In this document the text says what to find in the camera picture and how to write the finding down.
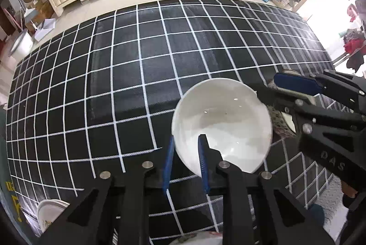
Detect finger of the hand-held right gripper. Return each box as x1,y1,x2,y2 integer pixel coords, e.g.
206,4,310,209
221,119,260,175
256,84,366,134
274,69,366,114

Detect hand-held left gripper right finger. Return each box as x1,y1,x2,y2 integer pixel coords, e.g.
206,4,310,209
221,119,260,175
198,134,335,245

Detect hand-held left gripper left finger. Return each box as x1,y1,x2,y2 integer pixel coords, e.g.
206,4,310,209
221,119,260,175
38,135,175,245

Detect green patterned bowl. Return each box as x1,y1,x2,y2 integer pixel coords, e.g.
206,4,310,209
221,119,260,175
267,69,299,137

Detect cream white bowl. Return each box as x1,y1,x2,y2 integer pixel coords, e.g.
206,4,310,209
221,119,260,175
172,78,273,174

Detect large pink floral plate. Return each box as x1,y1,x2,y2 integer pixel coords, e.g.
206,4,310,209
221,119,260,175
171,232,223,245

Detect small green floral plate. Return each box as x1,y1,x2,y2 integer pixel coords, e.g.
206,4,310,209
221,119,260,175
37,199,70,233

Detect person's right hand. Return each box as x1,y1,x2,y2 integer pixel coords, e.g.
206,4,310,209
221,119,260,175
340,179,359,198

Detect hanging clothes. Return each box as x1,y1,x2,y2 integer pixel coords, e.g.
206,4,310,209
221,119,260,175
342,3,366,72

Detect black white-grid tablecloth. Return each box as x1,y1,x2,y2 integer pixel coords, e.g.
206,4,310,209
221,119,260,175
6,0,338,245

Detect white grey mop bucket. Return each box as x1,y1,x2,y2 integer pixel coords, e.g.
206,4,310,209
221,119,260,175
8,30,34,58

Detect cardboard boxes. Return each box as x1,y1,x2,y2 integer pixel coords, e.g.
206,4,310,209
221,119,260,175
24,0,55,31

